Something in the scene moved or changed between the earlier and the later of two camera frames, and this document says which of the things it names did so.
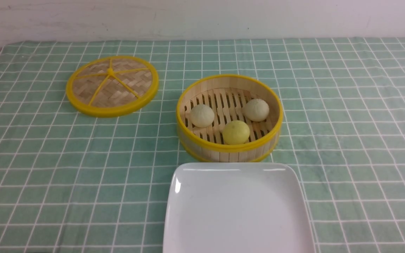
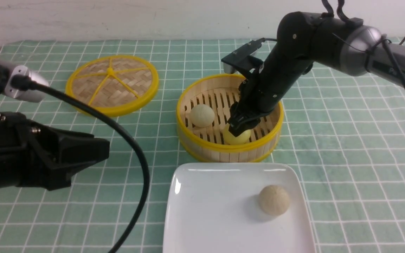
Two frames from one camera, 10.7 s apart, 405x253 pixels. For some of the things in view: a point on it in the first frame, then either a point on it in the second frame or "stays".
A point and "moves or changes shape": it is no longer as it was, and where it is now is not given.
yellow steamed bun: (235, 133) stays
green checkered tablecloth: (51, 180) stays
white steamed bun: (202, 116) stays
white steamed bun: (256, 110) moves or changes shape
